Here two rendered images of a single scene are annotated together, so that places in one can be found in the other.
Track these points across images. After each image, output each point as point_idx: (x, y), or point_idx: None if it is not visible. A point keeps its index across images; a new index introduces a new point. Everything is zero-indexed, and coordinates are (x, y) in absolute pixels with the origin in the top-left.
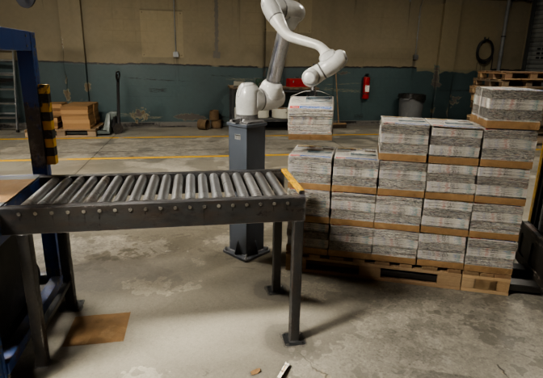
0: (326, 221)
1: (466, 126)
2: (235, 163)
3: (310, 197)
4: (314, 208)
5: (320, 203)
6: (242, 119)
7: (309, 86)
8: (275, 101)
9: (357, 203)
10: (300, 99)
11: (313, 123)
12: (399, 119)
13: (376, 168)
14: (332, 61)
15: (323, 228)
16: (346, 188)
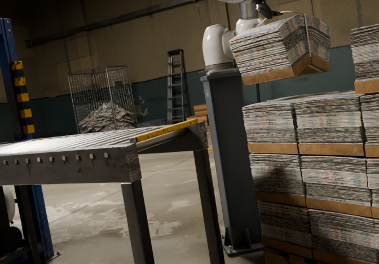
0: (302, 203)
1: None
2: (211, 127)
3: (276, 165)
4: (284, 182)
5: (289, 175)
6: (208, 70)
7: (226, 1)
8: None
9: (338, 174)
10: (254, 28)
11: (263, 55)
12: None
13: (355, 110)
14: None
15: (301, 214)
16: (318, 148)
